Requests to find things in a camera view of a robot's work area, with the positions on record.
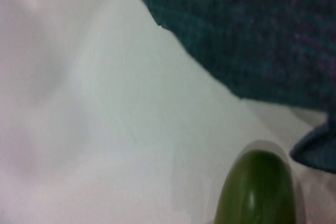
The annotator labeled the dark teal insulated bag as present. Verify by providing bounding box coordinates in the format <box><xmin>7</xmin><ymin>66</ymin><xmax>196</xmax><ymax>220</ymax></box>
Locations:
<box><xmin>120</xmin><ymin>0</ymin><xmax>336</xmax><ymax>175</ymax></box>

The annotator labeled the green cucumber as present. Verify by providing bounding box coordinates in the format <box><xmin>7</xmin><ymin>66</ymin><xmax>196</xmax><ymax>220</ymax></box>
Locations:
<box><xmin>214</xmin><ymin>150</ymin><xmax>297</xmax><ymax>224</ymax></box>

